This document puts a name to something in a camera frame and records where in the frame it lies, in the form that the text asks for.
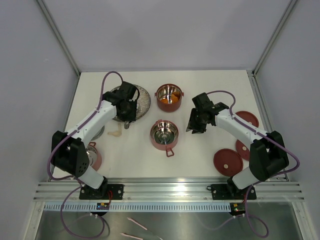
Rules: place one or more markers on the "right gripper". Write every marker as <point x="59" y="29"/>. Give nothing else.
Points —
<point x="192" y="123"/>

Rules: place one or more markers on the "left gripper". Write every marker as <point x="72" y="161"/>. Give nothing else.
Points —
<point x="131" y="117"/>

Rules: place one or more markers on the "pink lunch container with handle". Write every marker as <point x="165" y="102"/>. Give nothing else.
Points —
<point x="164" y="135"/>

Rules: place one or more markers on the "orange fried chicken piece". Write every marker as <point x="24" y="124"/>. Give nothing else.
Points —
<point x="175" y="97"/>

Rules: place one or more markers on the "dark red lunch container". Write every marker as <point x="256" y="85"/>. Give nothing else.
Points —
<point x="164" y="92"/>

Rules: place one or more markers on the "metal tongs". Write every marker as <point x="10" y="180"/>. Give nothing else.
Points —
<point x="127" y="125"/>

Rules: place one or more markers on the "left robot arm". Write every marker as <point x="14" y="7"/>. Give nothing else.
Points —
<point x="69" y="149"/>

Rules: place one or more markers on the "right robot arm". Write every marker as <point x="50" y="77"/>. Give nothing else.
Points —
<point x="267" y="152"/>

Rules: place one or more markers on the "pink lunch container left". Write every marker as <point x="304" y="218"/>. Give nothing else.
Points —
<point x="94" y="156"/>

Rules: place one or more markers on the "speckled ceramic plate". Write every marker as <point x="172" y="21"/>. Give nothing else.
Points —
<point x="143" y="102"/>

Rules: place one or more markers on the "grey glass pot lid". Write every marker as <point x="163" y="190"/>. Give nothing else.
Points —
<point x="98" y="134"/>

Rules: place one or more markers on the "dark red lid front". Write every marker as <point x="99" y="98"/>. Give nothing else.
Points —
<point x="228" y="162"/>

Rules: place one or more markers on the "dark red lid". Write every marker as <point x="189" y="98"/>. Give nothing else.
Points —
<point x="249" y="117"/>
<point x="242" y="150"/>
<point x="228" y="162"/>

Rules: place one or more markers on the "dark red lid back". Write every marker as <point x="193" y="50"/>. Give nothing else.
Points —
<point x="249" y="117"/>

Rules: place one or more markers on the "dark red lid middle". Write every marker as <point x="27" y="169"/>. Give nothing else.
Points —
<point x="242" y="150"/>

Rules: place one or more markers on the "pink stick upper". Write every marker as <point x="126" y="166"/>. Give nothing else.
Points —
<point x="137" y="223"/>

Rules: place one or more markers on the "pink stick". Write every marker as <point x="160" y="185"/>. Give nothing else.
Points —
<point x="130" y="236"/>
<point x="137" y="223"/>

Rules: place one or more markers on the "pink stick lower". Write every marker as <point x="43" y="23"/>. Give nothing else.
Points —
<point x="130" y="236"/>

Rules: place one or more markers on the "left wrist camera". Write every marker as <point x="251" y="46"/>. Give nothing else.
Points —
<point x="127" y="90"/>

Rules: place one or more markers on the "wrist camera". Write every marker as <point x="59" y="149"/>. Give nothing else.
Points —
<point x="202" y="102"/>
<point x="127" y="90"/>

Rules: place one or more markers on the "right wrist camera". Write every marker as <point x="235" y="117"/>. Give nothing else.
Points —
<point x="202" y="102"/>

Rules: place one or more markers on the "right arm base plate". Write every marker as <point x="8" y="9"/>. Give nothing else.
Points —
<point x="220" y="191"/>

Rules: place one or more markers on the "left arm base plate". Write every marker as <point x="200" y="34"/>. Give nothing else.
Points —
<point x="117" y="191"/>

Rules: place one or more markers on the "left aluminium post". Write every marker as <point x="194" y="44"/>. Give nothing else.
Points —
<point x="48" y="17"/>

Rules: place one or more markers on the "aluminium post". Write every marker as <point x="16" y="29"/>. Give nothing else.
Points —
<point x="48" y="17"/>
<point x="275" y="35"/>

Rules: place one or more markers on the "aluminium front rail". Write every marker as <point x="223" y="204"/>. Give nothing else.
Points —
<point x="189" y="189"/>

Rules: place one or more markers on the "white slotted cable duct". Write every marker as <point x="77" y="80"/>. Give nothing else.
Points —
<point x="159" y="207"/>

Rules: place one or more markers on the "right aluminium post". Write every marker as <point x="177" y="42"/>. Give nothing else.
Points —
<point x="275" y="35"/>

